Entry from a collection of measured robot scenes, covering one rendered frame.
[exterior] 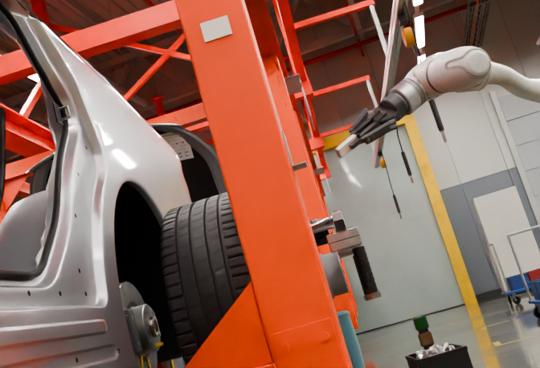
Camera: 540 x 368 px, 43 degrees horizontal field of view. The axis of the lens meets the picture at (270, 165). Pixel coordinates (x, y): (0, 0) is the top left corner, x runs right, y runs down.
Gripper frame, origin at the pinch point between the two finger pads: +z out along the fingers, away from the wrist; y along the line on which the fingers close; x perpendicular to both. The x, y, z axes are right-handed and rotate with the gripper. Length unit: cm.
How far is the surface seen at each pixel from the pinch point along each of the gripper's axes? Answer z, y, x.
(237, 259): 41.5, 2.2, -7.8
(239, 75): 18.1, 4.1, 34.8
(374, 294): 18.5, -17.0, -32.2
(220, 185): -52, 309, -206
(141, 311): 67, 36, -29
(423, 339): 9, -17, -63
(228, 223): 36.3, 12.2, -4.7
